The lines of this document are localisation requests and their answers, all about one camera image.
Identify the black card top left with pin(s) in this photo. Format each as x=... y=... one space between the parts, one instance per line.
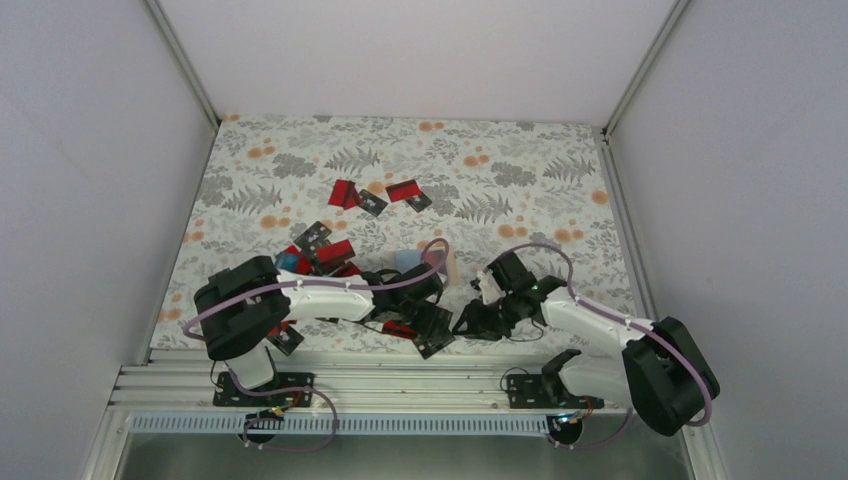
x=371 y=203

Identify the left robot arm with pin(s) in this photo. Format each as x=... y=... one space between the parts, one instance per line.
x=238 y=309

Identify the blue card pile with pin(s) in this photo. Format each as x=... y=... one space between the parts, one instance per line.
x=287 y=261

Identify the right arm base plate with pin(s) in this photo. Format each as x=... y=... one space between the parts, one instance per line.
x=534 y=392

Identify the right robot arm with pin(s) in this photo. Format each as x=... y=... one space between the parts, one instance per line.
x=654 y=368

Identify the beige card holder wallet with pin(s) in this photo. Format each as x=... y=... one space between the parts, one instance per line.
x=407 y=260

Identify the aluminium rail frame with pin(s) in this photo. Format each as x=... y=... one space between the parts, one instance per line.
x=355 y=382

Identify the floral table mat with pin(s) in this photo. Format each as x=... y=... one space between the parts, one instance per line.
x=493 y=185

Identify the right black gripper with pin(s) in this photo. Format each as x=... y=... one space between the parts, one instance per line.
x=478 y=325

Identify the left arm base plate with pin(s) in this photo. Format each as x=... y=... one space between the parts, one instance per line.
x=227 y=394

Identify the black card top middle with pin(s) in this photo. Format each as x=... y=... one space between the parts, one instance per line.
x=419 y=202

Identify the black card bottom pair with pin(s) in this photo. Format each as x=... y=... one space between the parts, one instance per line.
x=432 y=326

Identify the black card upper pile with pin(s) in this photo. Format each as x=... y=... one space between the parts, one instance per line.
x=313 y=238

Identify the grey cable duct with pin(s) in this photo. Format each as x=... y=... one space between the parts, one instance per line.
x=344 y=424

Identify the black card bottom left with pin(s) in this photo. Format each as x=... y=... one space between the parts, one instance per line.
x=286 y=339

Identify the red card upper pile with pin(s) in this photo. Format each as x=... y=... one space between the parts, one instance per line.
x=332 y=256

